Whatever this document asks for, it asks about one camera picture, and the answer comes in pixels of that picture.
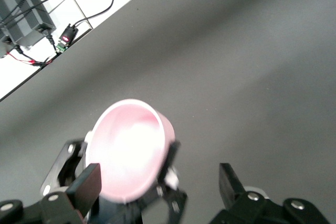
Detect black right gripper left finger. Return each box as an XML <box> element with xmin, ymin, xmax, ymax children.
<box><xmin>0</xmin><ymin>163</ymin><xmax>102</xmax><ymax>224</ymax></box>

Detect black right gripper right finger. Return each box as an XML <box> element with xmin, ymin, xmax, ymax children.
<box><xmin>209</xmin><ymin>163</ymin><xmax>330</xmax><ymax>224</ymax></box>

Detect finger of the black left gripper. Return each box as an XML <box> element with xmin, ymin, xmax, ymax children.
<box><xmin>154</xmin><ymin>141</ymin><xmax>188</xmax><ymax>224</ymax></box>
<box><xmin>40</xmin><ymin>140</ymin><xmax>89</xmax><ymax>196</ymax></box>

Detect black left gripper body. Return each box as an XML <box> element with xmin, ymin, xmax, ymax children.
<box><xmin>83</xmin><ymin>195</ymin><xmax>169</xmax><ymax>224</ymax></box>

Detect pink plastic cup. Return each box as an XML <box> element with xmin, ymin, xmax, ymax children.
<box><xmin>85</xmin><ymin>99</ymin><xmax>176</xmax><ymax>204</ymax></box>

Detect small green circuit board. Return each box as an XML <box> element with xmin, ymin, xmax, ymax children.
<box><xmin>54</xmin><ymin>39</ymin><xmax>69</xmax><ymax>54</ymax></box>

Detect black connector with red light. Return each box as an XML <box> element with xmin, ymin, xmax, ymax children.
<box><xmin>58</xmin><ymin>23</ymin><xmax>79</xmax><ymax>44</ymax></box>

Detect grey ribbed controller box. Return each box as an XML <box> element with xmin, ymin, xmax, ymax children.
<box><xmin>0</xmin><ymin>0</ymin><xmax>56</xmax><ymax>58</ymax></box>

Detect thin red wires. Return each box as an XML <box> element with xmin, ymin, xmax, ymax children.
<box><xmin>6</xmin><ymin>51</ymin><xmax>53</xmax><ymax>67</ymax></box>

